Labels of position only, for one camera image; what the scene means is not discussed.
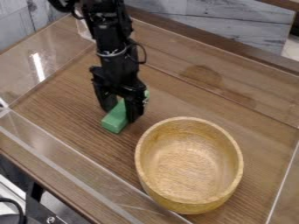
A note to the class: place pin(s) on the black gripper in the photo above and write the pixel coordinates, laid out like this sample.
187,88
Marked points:
115,79

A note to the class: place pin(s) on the green rectangular block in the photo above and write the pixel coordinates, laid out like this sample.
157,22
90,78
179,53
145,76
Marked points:
115,120

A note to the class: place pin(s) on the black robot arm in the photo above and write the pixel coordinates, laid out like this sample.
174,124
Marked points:
108,22

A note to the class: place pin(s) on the brown wooden bowl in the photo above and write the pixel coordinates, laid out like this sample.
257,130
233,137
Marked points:
190,164

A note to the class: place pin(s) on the clear acrylic tray wall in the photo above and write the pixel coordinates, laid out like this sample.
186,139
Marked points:
80,182

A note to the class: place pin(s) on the black metal table bracket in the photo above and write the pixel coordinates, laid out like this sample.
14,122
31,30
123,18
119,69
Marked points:
38,214

